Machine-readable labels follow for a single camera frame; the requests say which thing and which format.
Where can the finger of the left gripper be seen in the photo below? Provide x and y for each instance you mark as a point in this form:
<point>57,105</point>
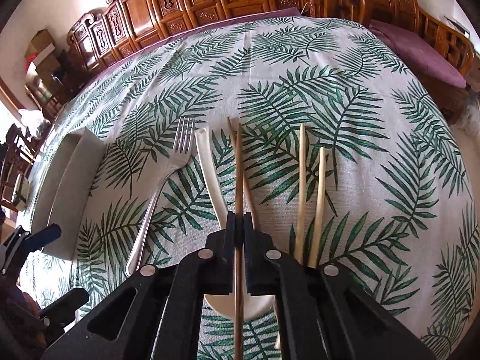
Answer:
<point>62,312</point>
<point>45,234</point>

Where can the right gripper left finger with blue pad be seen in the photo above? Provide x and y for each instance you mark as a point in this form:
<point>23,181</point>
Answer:
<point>179,292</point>

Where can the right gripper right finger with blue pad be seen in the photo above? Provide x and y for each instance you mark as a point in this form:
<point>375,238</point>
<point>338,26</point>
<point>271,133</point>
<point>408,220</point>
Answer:
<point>297,291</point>

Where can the dark brown chopstick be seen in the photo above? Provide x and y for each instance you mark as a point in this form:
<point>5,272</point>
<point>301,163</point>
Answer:
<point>238,258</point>
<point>243,179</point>

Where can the light wooden chopstick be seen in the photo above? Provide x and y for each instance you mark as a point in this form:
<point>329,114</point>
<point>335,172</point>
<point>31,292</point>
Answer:
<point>300,230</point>
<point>316,235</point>

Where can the grey rectangular utensil tray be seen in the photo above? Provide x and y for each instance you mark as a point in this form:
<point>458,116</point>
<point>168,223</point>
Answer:
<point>65,190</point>

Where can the wooden chair at left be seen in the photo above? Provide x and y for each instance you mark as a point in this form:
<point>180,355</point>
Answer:
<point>17,157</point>

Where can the palm leaf print tablecloth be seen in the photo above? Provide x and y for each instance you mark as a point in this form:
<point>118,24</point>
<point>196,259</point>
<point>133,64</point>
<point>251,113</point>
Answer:
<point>399,213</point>

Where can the stacked cardboard boxes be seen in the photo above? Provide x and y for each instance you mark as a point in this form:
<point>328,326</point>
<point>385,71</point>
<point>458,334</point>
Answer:
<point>41,63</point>

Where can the carved wooden long sofa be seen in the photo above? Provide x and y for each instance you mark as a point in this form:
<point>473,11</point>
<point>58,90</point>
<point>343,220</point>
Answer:
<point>103,37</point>

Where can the purple armchair cushion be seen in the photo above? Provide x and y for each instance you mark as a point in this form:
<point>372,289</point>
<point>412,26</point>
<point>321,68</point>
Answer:
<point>416,53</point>

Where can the carved wooden armchair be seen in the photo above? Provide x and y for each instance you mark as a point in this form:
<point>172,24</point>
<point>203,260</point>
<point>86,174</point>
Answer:
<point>408,14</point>

